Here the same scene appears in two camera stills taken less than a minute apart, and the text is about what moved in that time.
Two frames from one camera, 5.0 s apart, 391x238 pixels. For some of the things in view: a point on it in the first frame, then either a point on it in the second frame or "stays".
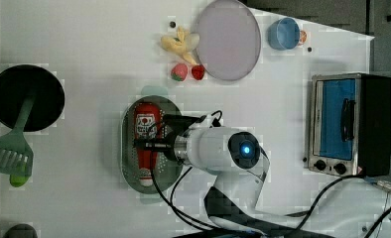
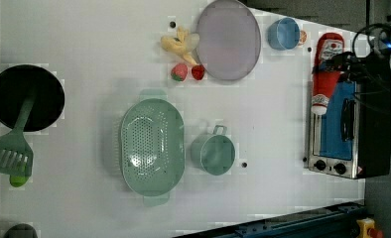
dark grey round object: (21, 231) stays
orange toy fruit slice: (303, 37) stays
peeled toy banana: (182, 43) stays
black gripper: (177, 124) -> (373, 72)
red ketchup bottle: (148, 124) -> (327, 46)
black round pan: (11, 88) stays
